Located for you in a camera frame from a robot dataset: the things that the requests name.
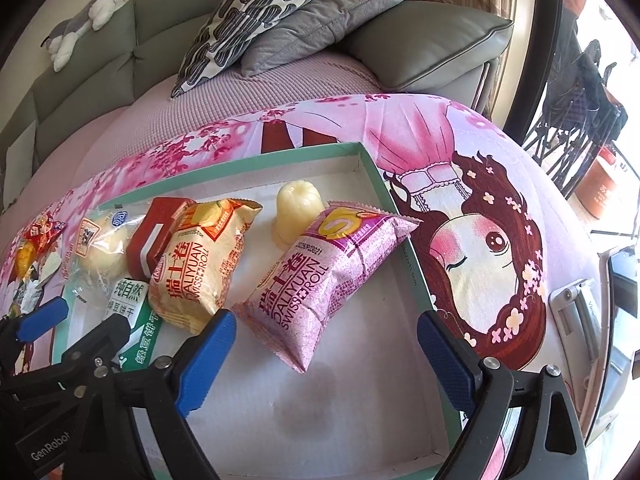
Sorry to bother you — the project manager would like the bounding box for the pink sofa cover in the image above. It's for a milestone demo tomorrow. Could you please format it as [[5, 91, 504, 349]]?
[[35, 55, 381, 181]]

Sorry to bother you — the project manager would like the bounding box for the yellow cake roll packet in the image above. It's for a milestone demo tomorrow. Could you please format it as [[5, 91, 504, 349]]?
[[148, 199, 264, 336]]

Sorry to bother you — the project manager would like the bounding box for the orange clear snack packet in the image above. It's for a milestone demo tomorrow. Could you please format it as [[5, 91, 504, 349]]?
[[14, 240, 38, 281]]

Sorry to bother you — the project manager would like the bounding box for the green white cracker packet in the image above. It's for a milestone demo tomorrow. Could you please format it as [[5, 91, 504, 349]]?
[[102, 277, 166, 373]]

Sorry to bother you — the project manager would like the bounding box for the red twisted snack packet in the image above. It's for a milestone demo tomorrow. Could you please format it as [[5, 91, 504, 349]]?
[[25, 212, 66, 241]]

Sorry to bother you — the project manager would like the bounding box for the grey sofa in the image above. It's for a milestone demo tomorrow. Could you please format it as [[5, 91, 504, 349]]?
[[0, 0, 516, 211]]

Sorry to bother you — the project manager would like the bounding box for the pink cake roll packet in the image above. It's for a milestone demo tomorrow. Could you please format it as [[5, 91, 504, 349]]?
[[231, 201, 423, 374]]

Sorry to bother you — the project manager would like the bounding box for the grey white plush toy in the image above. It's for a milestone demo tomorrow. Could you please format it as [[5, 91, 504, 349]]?
[[41, 0, 130, 72]]

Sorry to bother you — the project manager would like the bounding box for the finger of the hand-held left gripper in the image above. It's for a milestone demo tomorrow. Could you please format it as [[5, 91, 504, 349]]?
[[0, 296, 69, 356], [62, 319, 132, 376]]

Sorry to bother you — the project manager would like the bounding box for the black folding rack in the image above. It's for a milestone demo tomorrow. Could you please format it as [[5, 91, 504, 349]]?
[[522, 10, 628, 198]]

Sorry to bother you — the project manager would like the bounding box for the black white patterned cushion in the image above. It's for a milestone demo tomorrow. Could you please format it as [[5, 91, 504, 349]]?
[[171, 0, 333, 98]]

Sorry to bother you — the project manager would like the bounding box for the red boxy snack packet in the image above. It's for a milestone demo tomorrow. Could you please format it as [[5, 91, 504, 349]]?
[[126, 197, 196, 281]]

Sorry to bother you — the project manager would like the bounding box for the pale yellow jelly cup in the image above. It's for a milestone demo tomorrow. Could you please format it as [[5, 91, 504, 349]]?
[[271, 180, 328, 248]]

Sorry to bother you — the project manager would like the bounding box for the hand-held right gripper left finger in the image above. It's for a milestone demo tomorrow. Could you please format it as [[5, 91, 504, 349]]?
[[112, 308, 237, 480]]

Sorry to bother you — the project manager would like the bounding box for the red plant pot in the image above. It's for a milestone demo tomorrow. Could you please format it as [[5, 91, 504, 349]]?
[[575, 147, 628, 218]]

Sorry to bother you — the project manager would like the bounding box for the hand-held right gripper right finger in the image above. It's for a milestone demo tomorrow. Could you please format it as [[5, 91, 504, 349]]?
[[416, 310, 591, 480]]

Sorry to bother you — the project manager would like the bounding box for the clear bread packet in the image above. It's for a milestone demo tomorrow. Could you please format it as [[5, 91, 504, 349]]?
[[62, 205, 151, 306]]

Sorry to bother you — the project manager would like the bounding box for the grey cushion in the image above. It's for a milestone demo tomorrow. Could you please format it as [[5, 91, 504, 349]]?
[[240, 0, 426, 78]]

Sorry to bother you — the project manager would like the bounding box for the teal cardboard box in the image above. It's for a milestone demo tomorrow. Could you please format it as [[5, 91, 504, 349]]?
[[50, 141, 463, 480]]

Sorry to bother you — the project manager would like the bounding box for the silver metal bracket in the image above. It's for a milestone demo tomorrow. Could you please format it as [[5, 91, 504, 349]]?
[[549, 280, 601, 361]]

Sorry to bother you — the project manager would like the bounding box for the printed cartoon blanket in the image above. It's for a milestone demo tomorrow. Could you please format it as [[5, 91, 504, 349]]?
[[0, 92, 608, 480]]

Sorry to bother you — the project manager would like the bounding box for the dark green snack packet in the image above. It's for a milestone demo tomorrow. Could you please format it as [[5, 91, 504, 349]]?
[[10, 270, 46, 316]]

